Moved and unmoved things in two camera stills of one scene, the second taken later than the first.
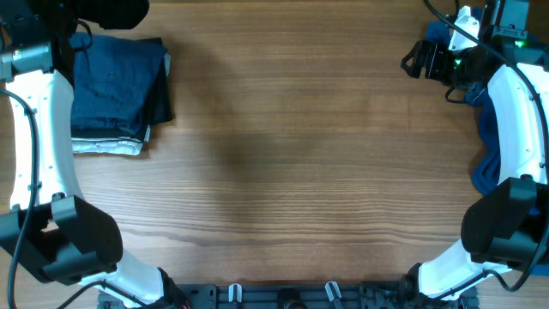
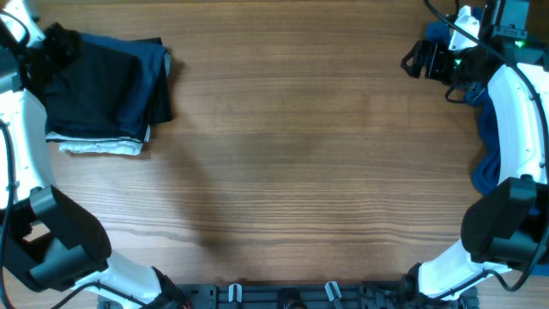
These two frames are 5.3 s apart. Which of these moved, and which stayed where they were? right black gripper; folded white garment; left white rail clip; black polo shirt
Moved: black polo shirt
Stayed: folded white garment; right black gripper; left white rail clip
